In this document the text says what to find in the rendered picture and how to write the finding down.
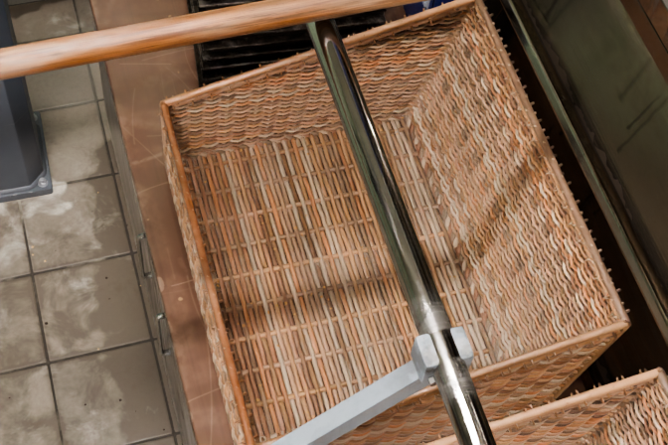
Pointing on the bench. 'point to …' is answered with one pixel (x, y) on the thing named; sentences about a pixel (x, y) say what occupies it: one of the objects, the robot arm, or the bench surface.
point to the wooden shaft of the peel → (305, 8)
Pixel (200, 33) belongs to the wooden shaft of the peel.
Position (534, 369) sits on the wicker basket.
